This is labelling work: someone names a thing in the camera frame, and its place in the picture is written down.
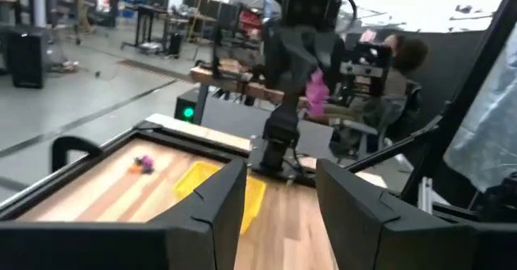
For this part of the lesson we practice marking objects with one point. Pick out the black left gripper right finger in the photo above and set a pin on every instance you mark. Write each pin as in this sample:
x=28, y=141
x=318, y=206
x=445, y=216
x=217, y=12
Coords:
x=383, y=241

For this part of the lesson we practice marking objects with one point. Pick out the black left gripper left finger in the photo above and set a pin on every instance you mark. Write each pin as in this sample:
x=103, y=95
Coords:
x=182, y=241

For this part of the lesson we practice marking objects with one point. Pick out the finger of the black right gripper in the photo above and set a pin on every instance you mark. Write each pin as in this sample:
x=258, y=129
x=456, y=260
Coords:
x=331, y=64
x=284, y=60

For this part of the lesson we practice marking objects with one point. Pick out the purple skeleton decoration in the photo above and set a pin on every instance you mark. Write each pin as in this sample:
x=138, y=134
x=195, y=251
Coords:
x=147, y=164

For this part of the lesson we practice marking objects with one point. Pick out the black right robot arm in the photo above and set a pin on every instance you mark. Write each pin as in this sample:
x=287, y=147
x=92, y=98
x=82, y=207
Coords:
x=280, y=128

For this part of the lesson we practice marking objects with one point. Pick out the person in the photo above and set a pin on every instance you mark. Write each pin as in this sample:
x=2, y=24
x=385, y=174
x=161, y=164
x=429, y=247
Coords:
x=398, y=80

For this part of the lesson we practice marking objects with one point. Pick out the wooden-top background table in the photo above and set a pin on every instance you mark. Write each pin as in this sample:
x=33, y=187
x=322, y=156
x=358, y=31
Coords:
x=258, y=90

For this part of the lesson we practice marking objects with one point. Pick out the grey office chair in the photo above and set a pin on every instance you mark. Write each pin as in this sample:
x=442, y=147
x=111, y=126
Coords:
x=363, y=128

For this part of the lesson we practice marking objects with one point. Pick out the yellow plastic basket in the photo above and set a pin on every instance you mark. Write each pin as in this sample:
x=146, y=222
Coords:
x=194, y=177

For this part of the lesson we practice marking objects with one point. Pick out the black box with green light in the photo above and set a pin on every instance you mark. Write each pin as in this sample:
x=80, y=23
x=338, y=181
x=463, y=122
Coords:
x=187, y=112

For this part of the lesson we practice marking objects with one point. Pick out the translucent plastic sheet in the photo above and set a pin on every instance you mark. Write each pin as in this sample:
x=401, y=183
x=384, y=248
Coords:
x=484, y=132

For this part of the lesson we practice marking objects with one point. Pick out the black floor cabinet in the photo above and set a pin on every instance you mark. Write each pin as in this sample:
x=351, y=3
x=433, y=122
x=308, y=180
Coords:
x=26, y=60

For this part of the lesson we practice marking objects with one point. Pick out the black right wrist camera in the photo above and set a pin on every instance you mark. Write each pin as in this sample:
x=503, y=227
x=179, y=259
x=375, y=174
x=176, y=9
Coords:
x=311, y=3

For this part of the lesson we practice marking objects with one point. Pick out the silver aluminium bracket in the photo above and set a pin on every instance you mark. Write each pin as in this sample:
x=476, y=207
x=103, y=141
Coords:
x=426, y=193

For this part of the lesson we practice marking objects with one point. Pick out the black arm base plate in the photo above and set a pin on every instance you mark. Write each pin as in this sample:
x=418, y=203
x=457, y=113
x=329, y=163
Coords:
x=256, y=161

